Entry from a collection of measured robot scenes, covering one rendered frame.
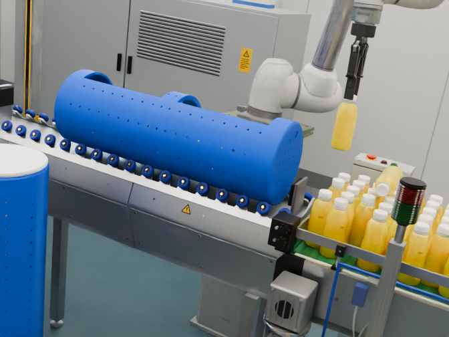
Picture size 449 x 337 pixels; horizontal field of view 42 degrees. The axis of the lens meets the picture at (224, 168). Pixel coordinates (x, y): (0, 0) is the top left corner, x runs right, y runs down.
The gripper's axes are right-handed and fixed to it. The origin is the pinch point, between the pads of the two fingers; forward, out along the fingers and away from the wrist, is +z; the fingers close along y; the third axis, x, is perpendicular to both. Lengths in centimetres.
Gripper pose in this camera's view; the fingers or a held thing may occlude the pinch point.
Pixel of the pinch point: (351, 88)
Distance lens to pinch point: 193.8
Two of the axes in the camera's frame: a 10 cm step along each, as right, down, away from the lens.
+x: 8.8, 2.4, -4.1
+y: -4.5, 2.0, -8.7
